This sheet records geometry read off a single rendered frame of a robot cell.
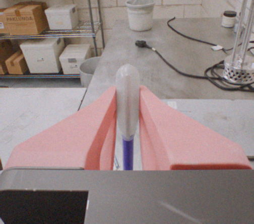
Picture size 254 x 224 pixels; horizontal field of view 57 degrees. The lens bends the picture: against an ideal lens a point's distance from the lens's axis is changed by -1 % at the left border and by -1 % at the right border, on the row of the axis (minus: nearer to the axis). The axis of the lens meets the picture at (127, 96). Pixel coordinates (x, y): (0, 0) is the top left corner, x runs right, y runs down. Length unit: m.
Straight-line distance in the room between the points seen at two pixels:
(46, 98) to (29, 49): 1.81
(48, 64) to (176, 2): 1.42
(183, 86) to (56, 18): 1.84
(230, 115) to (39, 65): 2.20
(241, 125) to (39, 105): 0.54
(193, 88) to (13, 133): 0.51
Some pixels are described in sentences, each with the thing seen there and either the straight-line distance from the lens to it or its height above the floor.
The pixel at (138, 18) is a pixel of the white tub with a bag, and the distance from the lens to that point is 1.15.
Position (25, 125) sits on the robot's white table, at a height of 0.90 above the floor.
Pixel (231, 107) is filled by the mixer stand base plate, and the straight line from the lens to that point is 0.66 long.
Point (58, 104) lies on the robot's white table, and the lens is 0.70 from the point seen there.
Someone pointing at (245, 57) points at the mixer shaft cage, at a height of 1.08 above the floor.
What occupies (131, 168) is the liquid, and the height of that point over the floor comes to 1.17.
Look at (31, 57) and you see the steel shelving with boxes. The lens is 2.58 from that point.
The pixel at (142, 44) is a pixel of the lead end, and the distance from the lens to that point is 0.99.
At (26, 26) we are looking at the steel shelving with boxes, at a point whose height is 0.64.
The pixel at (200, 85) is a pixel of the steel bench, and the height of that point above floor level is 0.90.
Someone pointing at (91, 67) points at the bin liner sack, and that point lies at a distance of 2.08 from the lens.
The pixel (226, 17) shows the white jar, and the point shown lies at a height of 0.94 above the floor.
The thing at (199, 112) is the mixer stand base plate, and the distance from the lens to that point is 0.62.
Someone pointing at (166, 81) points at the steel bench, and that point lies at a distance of 0.75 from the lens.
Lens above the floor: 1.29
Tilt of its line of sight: 35 degrees down
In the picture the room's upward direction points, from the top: 4 degrees counter-clockwise
